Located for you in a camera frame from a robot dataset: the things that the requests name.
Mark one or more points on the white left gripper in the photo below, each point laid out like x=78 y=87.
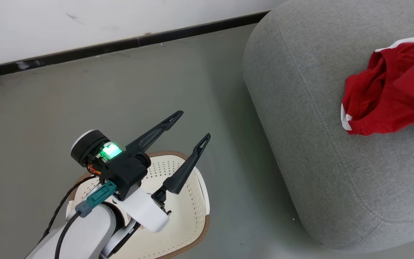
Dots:
x=146 y=212

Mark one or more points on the red shorts with white stripes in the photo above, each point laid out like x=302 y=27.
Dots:
x=372 y=100

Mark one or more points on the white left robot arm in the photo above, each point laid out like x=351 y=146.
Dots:
x=84 y=233

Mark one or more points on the grey fabric sofa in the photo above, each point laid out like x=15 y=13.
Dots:
x=318 y=126

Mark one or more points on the white perforated laundry basket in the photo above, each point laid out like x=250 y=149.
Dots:
x=189 y=223

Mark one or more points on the black baseboard strip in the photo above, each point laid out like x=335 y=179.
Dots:
x=120 y=44

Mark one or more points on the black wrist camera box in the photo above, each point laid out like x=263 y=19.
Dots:
x=126 y=172

